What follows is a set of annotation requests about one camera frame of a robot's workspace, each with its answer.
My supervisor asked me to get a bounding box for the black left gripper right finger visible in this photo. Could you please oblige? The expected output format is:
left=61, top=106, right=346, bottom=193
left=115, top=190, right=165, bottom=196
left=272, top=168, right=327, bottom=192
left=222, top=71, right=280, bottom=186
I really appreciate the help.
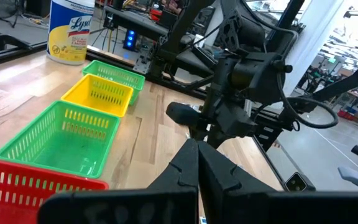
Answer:
left=198, top=140, right=358, bottom=224

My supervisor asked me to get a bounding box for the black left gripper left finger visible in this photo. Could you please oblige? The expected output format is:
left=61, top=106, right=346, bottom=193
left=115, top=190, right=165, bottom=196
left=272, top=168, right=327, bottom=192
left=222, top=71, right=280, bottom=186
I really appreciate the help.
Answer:
left=37, top=138, right=199, bottom=224

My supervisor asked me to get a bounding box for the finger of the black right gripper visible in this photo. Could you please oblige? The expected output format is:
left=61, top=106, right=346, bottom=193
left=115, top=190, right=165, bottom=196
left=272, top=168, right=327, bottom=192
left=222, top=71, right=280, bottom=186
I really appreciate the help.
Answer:
left=208, top=133, right=230, bottom=150
left=190, top=126, right=207, bottom=141

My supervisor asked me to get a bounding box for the green plastic slotted basket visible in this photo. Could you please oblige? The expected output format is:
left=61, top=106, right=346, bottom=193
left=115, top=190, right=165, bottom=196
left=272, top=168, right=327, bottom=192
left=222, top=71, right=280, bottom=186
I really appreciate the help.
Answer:
left=81, top=59, right=146, bottom=106
left=0, top=99, right=121, bottom=179

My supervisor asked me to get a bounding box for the blue-grey chair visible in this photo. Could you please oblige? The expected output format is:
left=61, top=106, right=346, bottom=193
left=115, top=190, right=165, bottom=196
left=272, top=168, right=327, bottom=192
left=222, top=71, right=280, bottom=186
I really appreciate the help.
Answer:
left=337, top=166, right=358, bottom=191

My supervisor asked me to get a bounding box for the yellow plastic slotted basket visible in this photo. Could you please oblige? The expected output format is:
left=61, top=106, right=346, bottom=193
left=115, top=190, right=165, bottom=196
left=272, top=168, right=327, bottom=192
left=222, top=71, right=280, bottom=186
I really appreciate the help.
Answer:
left=60, top=73, right=134, bottom=118

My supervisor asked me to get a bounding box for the black electronics box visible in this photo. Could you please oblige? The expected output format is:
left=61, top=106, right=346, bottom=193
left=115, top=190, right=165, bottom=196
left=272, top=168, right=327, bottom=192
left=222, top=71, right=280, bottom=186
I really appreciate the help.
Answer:
left=123, top=29, right=138, bottom=52

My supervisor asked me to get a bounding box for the Lysol wipes canister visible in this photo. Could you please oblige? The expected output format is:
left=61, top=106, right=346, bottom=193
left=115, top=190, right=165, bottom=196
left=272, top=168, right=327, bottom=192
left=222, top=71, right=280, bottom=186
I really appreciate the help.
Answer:
left=46, top=0, right=96, bottom=66

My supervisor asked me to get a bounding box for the red plastic slotted basket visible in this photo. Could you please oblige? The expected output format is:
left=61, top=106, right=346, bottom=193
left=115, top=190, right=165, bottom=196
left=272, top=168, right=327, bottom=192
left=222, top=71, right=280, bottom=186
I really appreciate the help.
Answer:
left=0, top=156, right=110, bottom=224

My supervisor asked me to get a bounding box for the black floor case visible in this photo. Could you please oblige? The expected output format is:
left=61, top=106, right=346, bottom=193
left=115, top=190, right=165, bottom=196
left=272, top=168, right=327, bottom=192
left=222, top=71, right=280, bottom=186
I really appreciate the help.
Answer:
left=25, top=0, right=51, bottom=18

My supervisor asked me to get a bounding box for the small black silver camera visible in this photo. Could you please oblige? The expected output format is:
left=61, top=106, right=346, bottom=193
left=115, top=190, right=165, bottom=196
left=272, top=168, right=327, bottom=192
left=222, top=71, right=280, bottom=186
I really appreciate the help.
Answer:
left=283, top=171, right=316, bottom=192

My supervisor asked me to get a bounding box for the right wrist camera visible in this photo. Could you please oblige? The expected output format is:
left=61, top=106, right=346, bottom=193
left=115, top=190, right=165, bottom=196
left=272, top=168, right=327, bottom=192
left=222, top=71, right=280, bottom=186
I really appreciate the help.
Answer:
left=231, top=51, right=293, bottom=105

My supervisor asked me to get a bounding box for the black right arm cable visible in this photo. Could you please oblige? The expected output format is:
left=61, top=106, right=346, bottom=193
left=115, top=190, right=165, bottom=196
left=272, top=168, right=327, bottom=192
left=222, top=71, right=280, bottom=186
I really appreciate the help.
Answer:
left=275, top=71, right=339, bottom=129

